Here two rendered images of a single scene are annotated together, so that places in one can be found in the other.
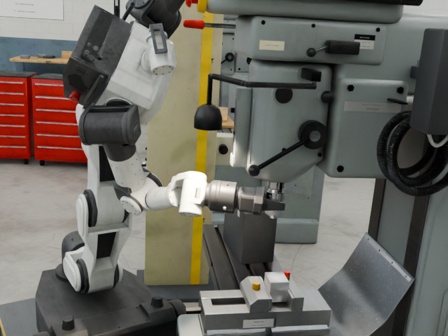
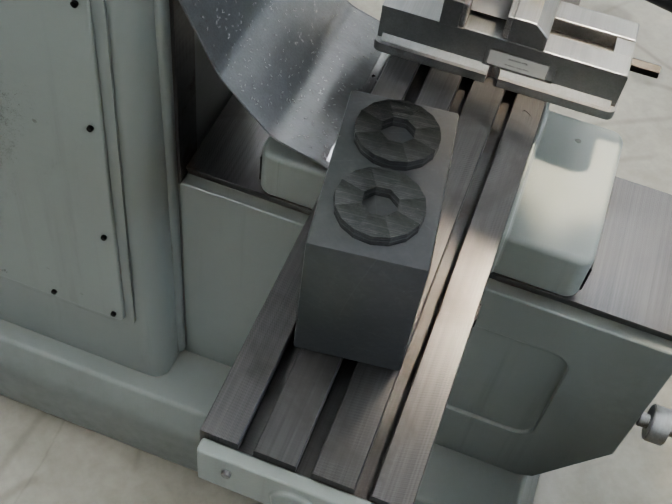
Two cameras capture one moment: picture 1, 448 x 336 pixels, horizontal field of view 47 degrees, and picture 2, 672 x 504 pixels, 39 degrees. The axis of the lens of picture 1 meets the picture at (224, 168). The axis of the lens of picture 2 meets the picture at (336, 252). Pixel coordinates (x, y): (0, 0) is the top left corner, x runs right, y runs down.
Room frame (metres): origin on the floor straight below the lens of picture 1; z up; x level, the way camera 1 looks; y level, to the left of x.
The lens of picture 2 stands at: (2.35, 0.11, 1.81)
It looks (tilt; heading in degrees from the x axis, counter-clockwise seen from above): 52 degrees down; 202
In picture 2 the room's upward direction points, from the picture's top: 9 degrees clockwise
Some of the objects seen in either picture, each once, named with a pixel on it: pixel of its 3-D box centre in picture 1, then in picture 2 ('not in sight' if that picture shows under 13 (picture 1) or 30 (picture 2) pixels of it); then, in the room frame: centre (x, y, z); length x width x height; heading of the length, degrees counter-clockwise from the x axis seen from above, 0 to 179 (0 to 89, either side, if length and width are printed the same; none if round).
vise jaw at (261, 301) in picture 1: (255, 293); (535, 7); (1.26, -0.11, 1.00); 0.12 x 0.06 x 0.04; 11
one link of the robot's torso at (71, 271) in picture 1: (93, 269); not in sight; (1.96, 0.52, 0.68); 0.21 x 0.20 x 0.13; 32
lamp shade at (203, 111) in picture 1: (208, 115); not in sight; (1.30, 0.05, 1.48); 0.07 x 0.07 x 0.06
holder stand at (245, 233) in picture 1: (249, 224); (376, 227); (1.73, -0.10, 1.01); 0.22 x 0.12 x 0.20; 18
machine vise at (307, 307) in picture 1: (263, 304); (510, 22); (1.26, -0.13, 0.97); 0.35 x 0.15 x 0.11; 101
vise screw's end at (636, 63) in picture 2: (193, 310); (644, 68); (1.23, 0.06, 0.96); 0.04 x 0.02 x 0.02; 101
